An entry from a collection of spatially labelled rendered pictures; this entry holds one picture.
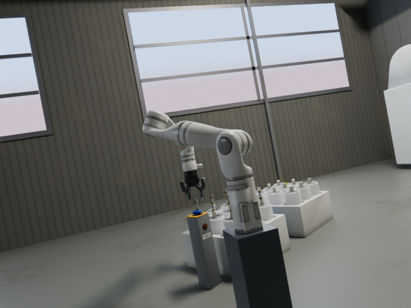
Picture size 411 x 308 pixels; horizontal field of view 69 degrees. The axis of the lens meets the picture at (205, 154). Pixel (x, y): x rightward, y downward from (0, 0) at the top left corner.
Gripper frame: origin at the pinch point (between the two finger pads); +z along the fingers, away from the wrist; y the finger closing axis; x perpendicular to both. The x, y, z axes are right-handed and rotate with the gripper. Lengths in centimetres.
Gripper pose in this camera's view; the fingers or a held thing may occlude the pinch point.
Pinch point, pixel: (195, 196)
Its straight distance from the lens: 157.0
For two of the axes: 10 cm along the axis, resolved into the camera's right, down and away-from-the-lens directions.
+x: 3.6, -0.8, 9.3
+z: 1.8, 9.8, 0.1
